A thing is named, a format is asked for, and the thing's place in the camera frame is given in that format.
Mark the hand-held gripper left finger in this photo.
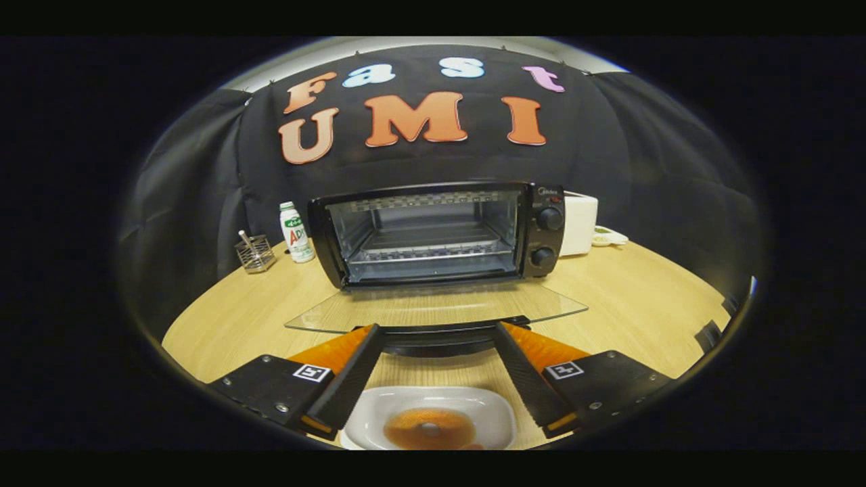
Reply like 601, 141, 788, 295
206, 325, 385, 442

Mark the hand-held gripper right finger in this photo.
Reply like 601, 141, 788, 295
494, 322, 675, 439

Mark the sugared donut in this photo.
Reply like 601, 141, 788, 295
383, 407, 478, 450

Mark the black toaster oven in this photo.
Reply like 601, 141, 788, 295
284, 181, 589, 358

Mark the white bread toaster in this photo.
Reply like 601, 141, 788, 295
560, 191, 599, 257

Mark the white rectangular plate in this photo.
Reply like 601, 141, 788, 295
338, 386, 518, 450

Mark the white bottle with green label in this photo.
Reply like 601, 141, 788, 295
279, 202, 316, 263

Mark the black backdrop cloth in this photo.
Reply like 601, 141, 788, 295
122, 44, 765, 339

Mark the metal wire mesh basket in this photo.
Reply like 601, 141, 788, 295
234, 230, 277, 274

